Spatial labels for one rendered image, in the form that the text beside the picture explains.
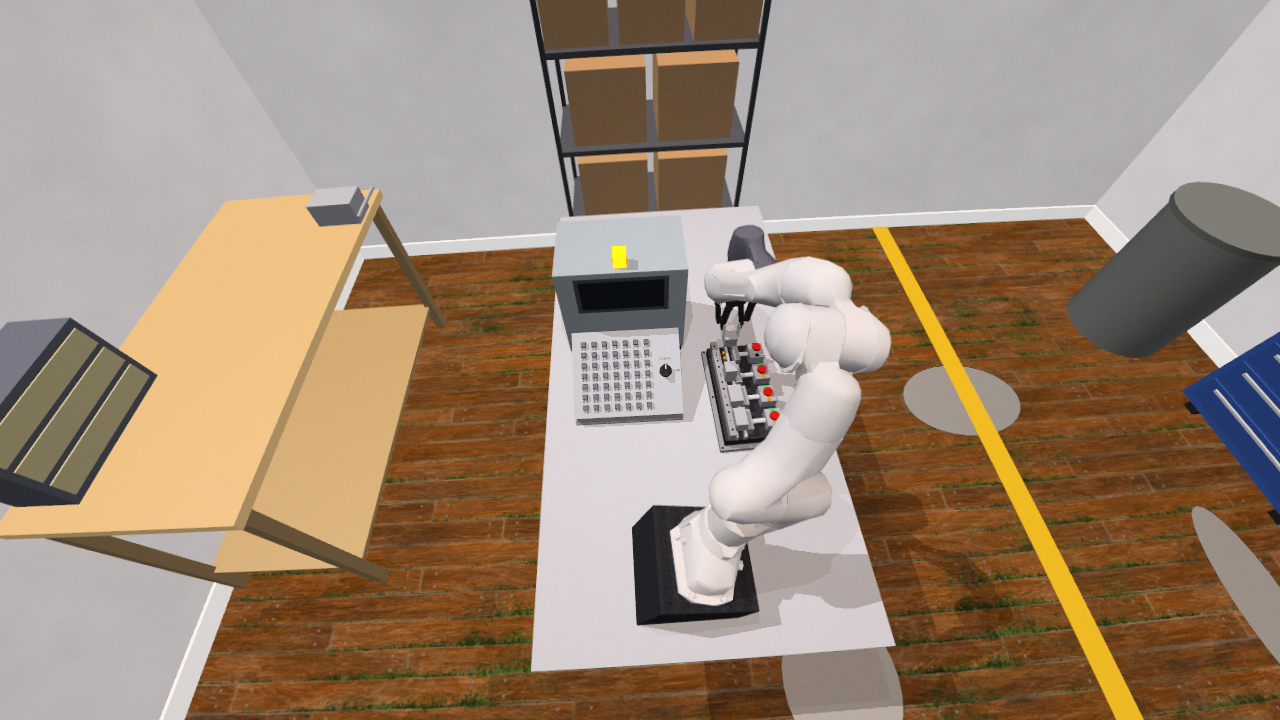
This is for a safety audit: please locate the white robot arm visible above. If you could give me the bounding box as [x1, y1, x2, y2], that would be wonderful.
[669, 225, 891, 606]

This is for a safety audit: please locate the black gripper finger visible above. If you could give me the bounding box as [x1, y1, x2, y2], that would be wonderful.
[735, 301, 756, 337]
[714, 301, 736, 340]

